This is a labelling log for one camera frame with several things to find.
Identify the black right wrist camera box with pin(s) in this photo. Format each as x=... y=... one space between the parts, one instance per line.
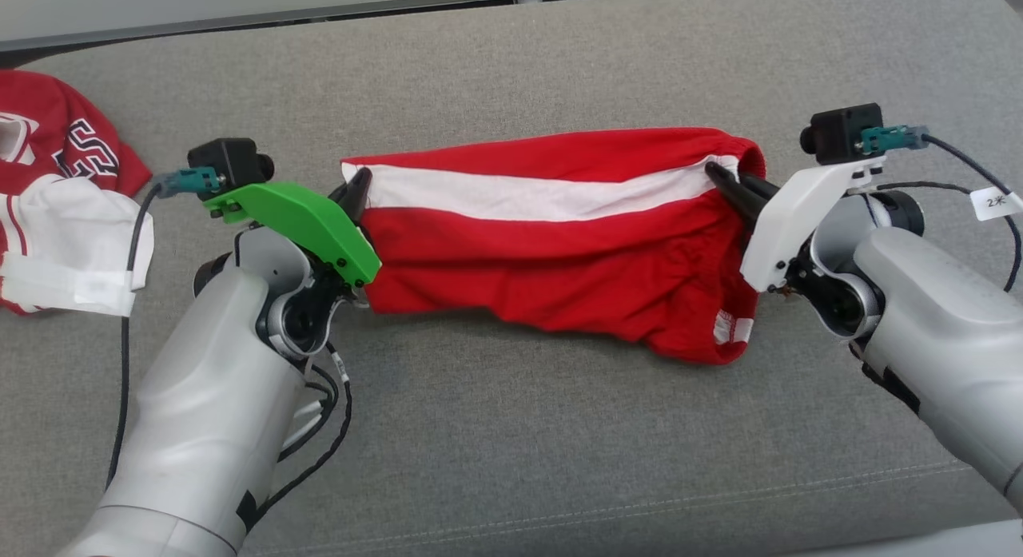
x=839 y=133

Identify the red shorts with white stripe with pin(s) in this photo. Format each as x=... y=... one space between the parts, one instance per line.
x=559 y=253

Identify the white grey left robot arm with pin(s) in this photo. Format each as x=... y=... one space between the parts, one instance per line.
x=208 y=397

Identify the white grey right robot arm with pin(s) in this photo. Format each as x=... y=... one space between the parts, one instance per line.
x=943 y=325

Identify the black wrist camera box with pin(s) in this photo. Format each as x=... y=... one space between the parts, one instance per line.
x=839 y=133
x=228 y=159

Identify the red white lettered jersey shirt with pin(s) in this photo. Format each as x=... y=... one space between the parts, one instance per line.
x=48 y=117

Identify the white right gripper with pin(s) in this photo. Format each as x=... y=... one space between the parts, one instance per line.
x=799 y=213

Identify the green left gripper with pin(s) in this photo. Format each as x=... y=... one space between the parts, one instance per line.
x=304 y=217

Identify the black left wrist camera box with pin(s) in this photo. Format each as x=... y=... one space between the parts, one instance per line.
x=228 y=159

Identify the grey fabric sofa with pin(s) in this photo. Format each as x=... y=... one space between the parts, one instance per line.
x=519 y=429

